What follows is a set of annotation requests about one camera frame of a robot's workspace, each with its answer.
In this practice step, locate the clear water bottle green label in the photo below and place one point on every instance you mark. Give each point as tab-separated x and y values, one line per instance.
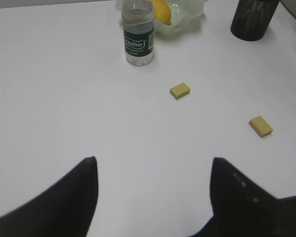
138	31

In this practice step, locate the pale green wavy plate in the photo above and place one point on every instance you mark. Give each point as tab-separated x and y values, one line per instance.
183	12

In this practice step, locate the yellow eraser front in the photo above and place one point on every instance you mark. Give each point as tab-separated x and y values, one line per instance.
260	126

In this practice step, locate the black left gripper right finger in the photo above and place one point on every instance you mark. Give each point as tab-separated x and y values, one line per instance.
242	208

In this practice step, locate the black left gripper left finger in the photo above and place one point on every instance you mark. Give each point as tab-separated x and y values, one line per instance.
66	209

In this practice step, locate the black mesh pen holder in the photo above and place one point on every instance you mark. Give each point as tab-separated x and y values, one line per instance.
252	18

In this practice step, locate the yellow eraser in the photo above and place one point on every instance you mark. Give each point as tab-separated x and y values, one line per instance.
260	126
180	90

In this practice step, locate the yellow mango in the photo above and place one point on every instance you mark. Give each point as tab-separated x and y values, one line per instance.
162	11

